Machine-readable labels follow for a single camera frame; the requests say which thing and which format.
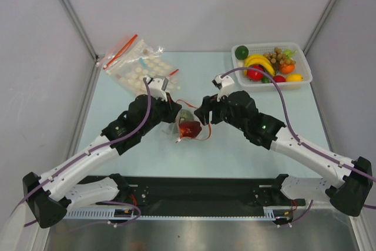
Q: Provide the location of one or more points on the white plastic fruit basket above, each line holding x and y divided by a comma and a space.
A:
302, 66

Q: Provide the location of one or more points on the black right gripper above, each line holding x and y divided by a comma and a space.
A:
210, 110

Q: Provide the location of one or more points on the orange tangerine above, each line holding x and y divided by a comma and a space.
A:
287, 68

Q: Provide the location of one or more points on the bright red apple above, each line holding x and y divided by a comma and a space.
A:
254, 75

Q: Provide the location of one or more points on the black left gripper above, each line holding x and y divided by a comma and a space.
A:
171, 108

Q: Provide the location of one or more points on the green lime ball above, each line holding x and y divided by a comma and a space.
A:
241, 52

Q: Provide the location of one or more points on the yellow lemon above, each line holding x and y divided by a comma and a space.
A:
294, 77

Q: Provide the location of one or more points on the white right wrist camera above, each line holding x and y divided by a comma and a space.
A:
225, 86

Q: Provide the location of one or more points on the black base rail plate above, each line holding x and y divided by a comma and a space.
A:
202, 192

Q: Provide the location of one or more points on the small red tomato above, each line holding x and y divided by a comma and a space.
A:
279, 79

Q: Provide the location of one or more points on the yellow banana bunch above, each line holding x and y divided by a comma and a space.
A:
260, 60

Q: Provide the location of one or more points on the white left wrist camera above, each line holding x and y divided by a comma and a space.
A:
156, 86

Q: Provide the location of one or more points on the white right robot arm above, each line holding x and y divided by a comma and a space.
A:
344, 182

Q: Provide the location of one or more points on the dark red apple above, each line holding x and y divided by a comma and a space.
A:
190, 129

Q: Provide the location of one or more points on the polka dot zip bags pile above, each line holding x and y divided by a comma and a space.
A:
139, 60

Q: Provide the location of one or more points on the green netted melon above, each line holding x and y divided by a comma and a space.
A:
184, 116

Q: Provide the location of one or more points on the white slotted cable duct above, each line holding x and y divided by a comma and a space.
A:
118, 213

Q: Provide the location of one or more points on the clear bag with red zipper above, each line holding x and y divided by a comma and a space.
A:
117, 51

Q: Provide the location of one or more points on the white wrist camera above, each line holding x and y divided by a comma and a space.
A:
225, 86
156, 86

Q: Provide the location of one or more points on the green leafy vegetable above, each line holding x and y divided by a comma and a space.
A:
289, 53

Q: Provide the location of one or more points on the green cucumber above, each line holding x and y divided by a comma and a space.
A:
266, 80

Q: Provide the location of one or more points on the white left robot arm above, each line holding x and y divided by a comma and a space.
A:
51, 195

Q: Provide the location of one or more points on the clear zip bag red zipper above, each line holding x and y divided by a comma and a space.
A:
204, 135

